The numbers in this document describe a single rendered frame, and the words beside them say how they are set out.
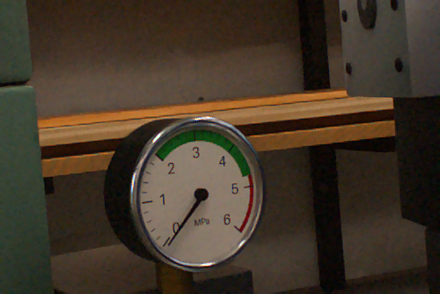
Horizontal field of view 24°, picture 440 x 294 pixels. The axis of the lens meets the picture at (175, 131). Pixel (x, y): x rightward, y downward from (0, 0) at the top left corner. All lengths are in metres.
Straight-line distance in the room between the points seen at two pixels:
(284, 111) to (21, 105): 2.24
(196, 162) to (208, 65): 2.70
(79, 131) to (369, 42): 1.83
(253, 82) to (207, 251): 2.76
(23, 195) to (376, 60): 0.29
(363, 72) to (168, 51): 2.39
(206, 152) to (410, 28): 0.22
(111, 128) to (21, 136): 2.04
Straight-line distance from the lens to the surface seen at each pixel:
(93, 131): 2.46
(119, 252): 0.53
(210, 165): 0.41
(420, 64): 0.60
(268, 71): 3.19
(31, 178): 0.45
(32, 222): 0.45
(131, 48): 3.01
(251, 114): 2.62
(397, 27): 0.61
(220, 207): 0.42
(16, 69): 0.44
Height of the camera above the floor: 0.71
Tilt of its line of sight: 3 degrees down
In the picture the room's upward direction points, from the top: 5 degrees counter-clockwise
